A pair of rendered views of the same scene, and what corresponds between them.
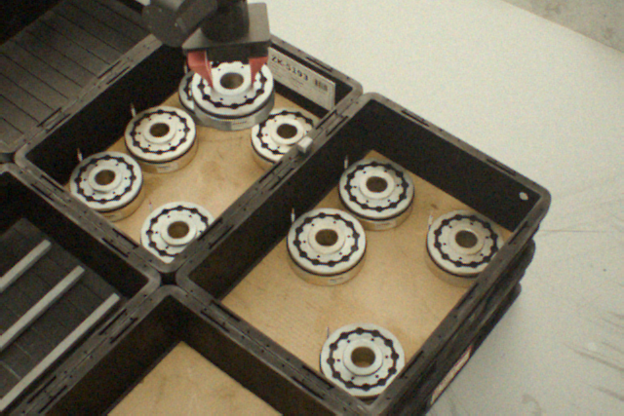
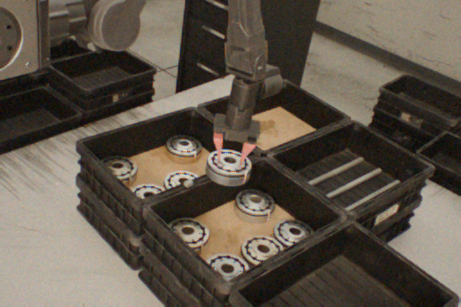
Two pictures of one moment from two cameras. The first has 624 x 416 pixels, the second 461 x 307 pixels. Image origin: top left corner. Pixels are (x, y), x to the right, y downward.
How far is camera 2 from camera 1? 1.95 m
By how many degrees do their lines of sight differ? 97
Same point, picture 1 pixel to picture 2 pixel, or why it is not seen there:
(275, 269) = not seen: hidden behind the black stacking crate
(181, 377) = not seen: hidden behind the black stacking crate
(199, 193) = (241, 230)
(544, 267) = (54, 216)
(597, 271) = (27, 208)
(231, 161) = (221, 242)
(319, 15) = not seen: outside the picture
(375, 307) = (167, 169)
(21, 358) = (327, 188)
